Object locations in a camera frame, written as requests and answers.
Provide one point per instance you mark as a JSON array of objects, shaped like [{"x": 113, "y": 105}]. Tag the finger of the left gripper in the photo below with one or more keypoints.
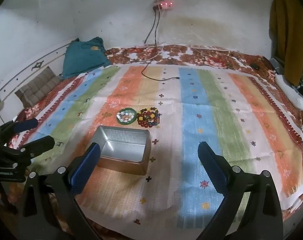
[
  {"x": 12, "y": 128},
  {"x": 33, "y": 148}
]

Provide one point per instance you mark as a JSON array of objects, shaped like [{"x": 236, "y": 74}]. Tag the floral red bedsheet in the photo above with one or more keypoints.
[{"x": 191, "y": 55}]

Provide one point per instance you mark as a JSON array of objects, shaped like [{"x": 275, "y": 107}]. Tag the white power strip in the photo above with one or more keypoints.
[{"x": 291, "y": 94}]

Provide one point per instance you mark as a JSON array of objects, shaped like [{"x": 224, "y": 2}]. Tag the striped colourful cloth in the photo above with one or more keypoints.
[{"x": 166, "y": 139}]

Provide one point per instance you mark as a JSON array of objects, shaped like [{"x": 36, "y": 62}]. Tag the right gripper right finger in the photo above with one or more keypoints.
[{"x": 215, "y": 166}]

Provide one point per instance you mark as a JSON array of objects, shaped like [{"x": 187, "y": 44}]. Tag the green bangle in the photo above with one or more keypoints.
[{"x": 126, "y": 116}]

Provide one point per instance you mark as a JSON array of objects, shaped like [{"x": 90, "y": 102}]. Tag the silver metal tin box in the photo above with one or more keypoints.
[{"x": 125, "y": 150}]

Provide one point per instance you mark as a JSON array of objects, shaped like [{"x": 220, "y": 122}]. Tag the wall power strip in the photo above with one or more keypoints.
[{"x": 162, "y": 5}]

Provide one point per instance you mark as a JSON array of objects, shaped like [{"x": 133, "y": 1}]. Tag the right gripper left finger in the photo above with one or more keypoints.
[{"x": 82, "y": 167}]

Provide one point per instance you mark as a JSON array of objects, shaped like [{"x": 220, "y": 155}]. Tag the mustard hanging cloth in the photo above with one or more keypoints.
[{"x": 286, "y": 29}]

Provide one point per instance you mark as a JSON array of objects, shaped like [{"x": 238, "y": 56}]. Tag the teal pillow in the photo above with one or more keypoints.
[{"x": 82, "y": 57}]

